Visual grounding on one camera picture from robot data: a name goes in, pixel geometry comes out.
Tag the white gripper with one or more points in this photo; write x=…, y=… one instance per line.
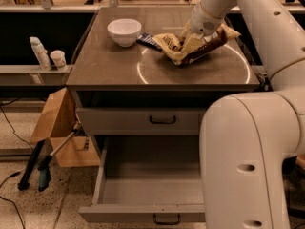
x=202, y=22

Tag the brown and yellow chip bag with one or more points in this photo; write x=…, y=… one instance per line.
x=171, y=44

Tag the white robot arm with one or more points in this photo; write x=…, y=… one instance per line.
x=244, y=138

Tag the grey drawer cabinet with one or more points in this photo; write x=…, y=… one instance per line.
x=106, y=75

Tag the closed upper grey drawer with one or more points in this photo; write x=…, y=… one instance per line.
x=141, y=121

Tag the open grey middle drawer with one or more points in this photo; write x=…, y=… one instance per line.
x=148, y=179

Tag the dark blue snack bar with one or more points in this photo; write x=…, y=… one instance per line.
x=146, y=39

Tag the white ceramic bowl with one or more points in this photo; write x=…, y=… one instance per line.
x=124, y=32

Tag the white paper cup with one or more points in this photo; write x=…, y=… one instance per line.
x=59, y=59

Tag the white spray bottle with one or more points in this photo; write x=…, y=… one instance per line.
x=40, y=53

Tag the brown cardboard box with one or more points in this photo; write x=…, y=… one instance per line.
x=55, y=123

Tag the black and teal grabber tool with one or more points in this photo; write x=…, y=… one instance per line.
x=43, y=167

